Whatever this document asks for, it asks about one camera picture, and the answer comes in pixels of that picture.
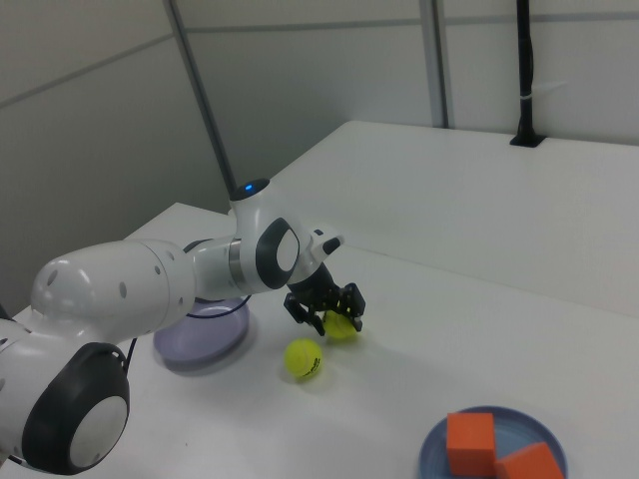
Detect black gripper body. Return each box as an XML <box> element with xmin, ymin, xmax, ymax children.
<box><xmin>289</xmin><ymin>263</ymin><xmax>345</xmax><ymax>309</ymax></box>

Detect orange foam cube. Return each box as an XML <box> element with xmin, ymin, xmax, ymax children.
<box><xmin>494</xmin><ymin>441</ymin><xmax>565</xmax><ymax>479</ymax></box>
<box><xmin>445</xmin><ymin>411</ymin><xmax>497</xmax><ymax>476</ymax></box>

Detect white zip tie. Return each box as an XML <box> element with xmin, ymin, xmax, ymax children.
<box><xmin>518</xmin><ymin>81</ymin><xmax>569</xmax><ymax>101</ymax></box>

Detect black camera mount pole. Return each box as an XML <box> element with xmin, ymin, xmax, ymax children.
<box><xmin>508</xmin><ymin>0</ymin><xmax>544</xmax><ymax>149</ymax></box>

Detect yellow tennis ball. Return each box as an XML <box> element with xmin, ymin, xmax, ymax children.
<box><xmin>322</xmin><ymin>311</ymin><xmax>359</xmax><ymax>342</ymax></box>
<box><xmin>284</xmin><ymin>337</ymin><xmax>322</xmax><ymax>381</ymax></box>

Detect purple plate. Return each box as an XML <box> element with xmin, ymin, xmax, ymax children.
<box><xmin>153</xmin><ymin>297</ymin><xmax>251</xmax><ymax>373</ymax></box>

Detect blue plate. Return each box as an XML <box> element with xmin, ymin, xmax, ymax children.
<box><xmin>418</xmin><ymin>404</ymin><xmax>569</xmax><ymax>479</ymax></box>

